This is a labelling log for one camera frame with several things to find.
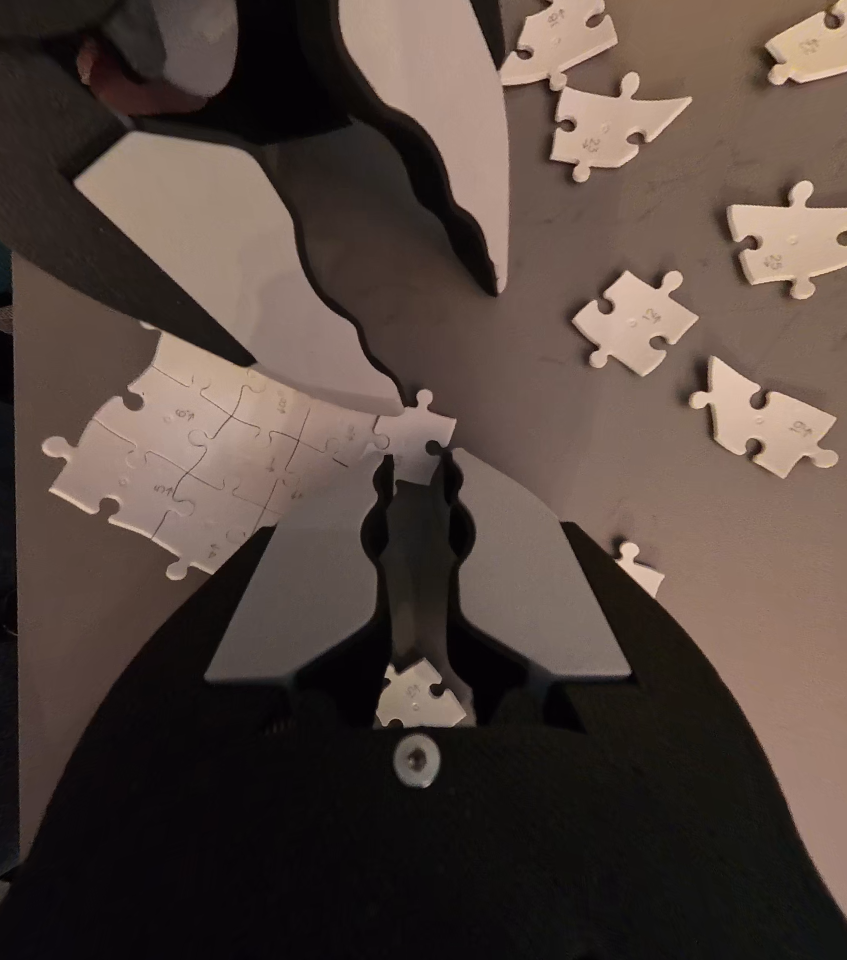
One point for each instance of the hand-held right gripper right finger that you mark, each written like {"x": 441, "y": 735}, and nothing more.
{"x": 529, "y": 600}

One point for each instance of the white puzzle piece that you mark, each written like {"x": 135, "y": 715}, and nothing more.
{"x": 416, "y": 435}
{"x": 416, "y": 695}

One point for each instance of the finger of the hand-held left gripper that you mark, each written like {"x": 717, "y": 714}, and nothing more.
{"x": 424, "y": 90}
{"x": 199, "y": 240}

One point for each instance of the scattered loose puzzle pieces group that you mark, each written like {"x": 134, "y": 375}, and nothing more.
{"x": 634, "y": 318}

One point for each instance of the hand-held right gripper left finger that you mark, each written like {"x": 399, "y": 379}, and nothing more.
{"x": 304, "y": 608}

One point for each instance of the assembled white puzzle section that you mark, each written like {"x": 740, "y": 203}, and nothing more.
{"x": 199, "y": 450}

